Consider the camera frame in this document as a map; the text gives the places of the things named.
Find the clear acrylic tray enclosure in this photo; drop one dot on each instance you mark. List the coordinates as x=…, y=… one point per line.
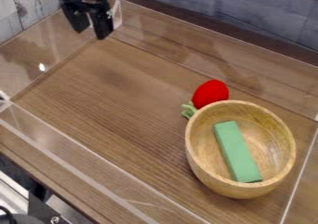
x=91, y=118

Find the wooden bowl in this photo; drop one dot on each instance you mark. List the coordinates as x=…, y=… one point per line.
x=269, y=139

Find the red plush strawberry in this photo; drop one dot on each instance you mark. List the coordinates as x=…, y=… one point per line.
x=210, y=92

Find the green rectangular block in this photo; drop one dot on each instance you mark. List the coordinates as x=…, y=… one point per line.
x=235, y=152

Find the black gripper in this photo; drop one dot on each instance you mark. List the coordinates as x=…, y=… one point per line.
x=75, y=9

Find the black metal bracket with bolt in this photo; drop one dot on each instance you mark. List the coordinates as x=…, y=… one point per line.
x=39, y=210

